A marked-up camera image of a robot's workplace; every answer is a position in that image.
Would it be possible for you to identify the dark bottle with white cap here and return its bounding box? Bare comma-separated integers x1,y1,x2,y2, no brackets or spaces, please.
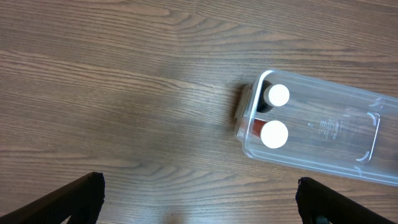
257,80,290,113

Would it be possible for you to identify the clear plastic container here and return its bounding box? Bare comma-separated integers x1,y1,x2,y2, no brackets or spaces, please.
235,70,397,185

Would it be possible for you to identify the orange tube with white cap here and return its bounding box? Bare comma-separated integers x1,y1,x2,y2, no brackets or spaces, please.
252,119,289,149

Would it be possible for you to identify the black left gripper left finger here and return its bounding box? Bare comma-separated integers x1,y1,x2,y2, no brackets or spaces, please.
1,172,105,224

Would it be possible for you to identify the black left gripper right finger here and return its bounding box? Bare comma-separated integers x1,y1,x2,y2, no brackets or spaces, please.
295,177,394,224

